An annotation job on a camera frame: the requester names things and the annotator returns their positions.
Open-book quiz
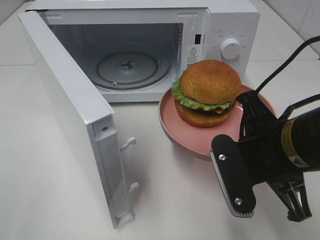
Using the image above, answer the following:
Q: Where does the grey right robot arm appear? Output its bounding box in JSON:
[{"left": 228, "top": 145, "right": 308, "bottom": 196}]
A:
[{"left": 210, "top": 90, "right": 320, "bottom": 222}]

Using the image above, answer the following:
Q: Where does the white microwave oven body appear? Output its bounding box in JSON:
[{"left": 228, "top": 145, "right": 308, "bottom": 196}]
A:
[{"left": 24, "top": 0, "right": 260, "bottom": 103}]

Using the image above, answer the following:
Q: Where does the white microwave door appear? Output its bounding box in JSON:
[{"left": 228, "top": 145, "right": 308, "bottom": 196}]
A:
[{"left": 18, "top": 11, "right": 139, "bottom": 228}]

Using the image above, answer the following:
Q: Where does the upper white power knob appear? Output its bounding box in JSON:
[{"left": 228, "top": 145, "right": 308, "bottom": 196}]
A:
[{"left": 220, "top": 36, "right": 241, "bottom": 60}]

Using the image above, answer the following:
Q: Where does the burger with lettuce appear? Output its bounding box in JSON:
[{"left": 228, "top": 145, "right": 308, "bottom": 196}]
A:
[{"left": 171, "top": 59, "right": 242, "bottom": 128}]

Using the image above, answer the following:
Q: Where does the glass microwave turntable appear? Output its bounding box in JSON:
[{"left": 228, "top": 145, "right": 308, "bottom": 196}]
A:
[{"left": 91, "top": 51, "right": 171, "bottom": 90}]

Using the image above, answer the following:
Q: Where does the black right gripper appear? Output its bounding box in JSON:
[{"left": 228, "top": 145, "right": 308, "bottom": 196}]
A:
[{"left": 210, "top": 90, "right": 312, "bottom": 222}]

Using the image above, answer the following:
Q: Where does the pink round plate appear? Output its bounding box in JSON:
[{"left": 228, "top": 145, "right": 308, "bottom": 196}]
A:
[{"left": 158, "top": 83, "right": 277, "bottom": 161}]

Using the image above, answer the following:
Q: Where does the white warning label sticker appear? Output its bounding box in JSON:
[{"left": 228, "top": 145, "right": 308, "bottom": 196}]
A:
[{"left": 186, "top": 44, "right": 201, "bottom": 68}]

